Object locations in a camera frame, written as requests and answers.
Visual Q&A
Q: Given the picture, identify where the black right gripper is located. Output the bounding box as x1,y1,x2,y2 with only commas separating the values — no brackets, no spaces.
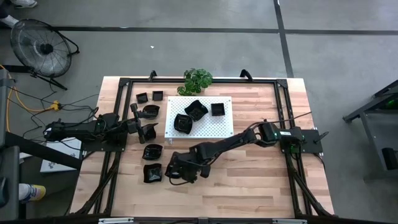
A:
169,146,215,183

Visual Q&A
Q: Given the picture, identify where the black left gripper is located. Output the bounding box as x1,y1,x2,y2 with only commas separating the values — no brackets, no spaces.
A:
126,103,159,145

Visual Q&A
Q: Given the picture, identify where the black glossy mini plate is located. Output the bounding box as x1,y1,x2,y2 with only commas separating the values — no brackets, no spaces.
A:
141,104,161,120
164,157,183,180
142,163,164,184
173,113,194,136
183,99,210,123
142,123,159,142

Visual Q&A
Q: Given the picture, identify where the black pot lower left table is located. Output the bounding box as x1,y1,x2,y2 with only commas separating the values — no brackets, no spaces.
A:
142,143,164,161

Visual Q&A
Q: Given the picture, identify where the white perforated metal shelf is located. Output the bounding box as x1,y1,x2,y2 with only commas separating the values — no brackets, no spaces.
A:
164,95,234,146

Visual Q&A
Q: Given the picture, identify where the green plant in white pot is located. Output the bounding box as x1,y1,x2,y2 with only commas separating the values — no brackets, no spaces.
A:
176,67,214,96

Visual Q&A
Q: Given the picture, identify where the white printed box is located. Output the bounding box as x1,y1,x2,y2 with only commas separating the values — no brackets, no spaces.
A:
39,136,84,174

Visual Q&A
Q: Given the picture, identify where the black floor fan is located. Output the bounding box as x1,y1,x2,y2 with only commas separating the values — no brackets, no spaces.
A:
9,18,80,91

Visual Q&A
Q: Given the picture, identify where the grey side cart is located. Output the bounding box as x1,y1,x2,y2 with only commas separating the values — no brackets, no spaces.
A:
0,68,83,222

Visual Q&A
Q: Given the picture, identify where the grey equipment stand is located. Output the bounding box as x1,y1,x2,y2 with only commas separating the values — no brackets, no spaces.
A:
341,79,398,182

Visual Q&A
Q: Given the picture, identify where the black box on stand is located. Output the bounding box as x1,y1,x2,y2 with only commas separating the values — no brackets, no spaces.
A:
381,147,398,171

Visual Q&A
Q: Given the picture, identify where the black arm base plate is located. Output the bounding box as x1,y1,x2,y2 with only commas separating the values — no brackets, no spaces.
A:
81,136,129,153
278,129,324,155

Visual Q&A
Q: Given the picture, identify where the silver edge bracket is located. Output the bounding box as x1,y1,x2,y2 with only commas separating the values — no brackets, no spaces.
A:
272,218,307,224
98,217,134,224

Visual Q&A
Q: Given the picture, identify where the black floor cable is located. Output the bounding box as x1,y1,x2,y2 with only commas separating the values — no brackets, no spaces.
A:
9,83,100,138

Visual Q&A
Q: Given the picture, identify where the black aluminium table frame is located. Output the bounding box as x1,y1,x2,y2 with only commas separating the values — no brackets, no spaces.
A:
70,70,335,218

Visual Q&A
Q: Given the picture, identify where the yellow cable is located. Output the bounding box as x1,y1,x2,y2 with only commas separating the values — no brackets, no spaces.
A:
0,63,57,133

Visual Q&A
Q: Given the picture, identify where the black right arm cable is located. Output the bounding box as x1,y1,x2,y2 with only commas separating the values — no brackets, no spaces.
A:
247,111,313,131

